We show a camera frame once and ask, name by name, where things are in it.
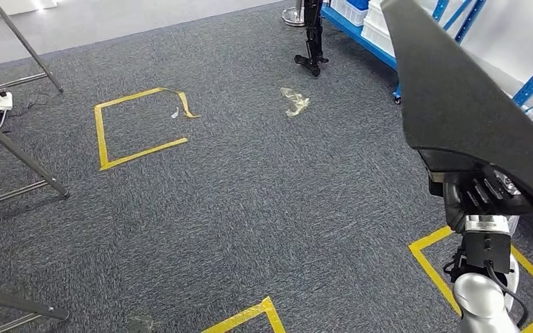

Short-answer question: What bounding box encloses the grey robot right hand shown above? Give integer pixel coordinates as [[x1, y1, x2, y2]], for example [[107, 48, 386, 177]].
[[442, 166, 523, 233]]

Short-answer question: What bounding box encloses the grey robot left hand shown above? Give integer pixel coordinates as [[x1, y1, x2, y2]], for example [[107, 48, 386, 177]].
[[126, 314, 155, 333]]

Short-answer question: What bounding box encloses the black plastic panel part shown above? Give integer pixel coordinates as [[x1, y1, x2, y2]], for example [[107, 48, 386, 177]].
[[380, 0, 533, 217]]

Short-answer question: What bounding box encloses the yellow floor tape square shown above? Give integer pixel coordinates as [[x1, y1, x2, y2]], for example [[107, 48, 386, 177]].
[[201, 296, 287, 333], [93, 87, 202, 172], [407, 225, 533, 333]]

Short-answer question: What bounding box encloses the clear plastic scrap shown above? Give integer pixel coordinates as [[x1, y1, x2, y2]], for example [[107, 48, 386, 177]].
[[280, 87, 311, 119]]

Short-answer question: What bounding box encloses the black tripod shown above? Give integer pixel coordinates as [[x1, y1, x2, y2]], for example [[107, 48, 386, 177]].
[[293, 0, 330, 78]]

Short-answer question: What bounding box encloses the chrome stand base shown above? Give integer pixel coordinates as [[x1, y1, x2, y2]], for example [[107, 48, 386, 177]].
[[281, 0, 306, 28]]

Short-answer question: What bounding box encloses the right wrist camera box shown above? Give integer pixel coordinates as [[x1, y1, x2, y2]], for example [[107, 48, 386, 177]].
[[460, 214, 512, 275]]

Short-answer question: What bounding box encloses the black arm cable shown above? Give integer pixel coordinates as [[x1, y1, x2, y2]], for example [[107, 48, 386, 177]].
[[484, 262, 530, 330]]

